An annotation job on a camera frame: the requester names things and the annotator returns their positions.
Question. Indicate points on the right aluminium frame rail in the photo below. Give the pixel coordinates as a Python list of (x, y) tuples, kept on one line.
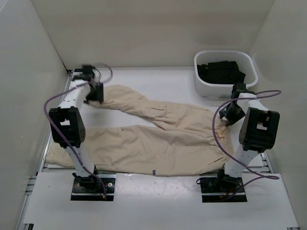
[(266, 168)]

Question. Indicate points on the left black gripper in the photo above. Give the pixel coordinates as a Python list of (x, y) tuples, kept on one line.
[(99, 96)]

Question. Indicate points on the left aluminium frame rail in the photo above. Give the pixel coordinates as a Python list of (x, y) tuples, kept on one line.
[(30, 130)]

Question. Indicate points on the black folded garment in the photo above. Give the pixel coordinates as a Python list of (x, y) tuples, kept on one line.
[(224, 72)]

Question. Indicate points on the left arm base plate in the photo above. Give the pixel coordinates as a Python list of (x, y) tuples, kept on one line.
[(90, 189)]

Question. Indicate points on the white plastic basket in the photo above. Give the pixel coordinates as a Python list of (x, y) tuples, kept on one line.
[(245, 65)]

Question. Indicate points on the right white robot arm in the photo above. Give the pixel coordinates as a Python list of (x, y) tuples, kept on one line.
[(257, 134)]

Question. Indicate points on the aluminium frame rail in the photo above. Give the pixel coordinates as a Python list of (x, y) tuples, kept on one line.
[(30, 130), (266, 168)]

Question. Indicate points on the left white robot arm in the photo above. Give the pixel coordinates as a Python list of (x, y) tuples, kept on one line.
[(68, 129)]

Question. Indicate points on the front aluminium rail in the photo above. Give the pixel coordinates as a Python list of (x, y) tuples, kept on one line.
[(176, 174)]

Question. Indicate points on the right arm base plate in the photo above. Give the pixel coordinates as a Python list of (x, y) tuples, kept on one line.
[(214, 189)]

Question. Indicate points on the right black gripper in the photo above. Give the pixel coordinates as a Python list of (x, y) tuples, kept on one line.
[(232, 119)]

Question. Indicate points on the beige trousers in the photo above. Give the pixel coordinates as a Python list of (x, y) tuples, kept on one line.
[(183, 138)]

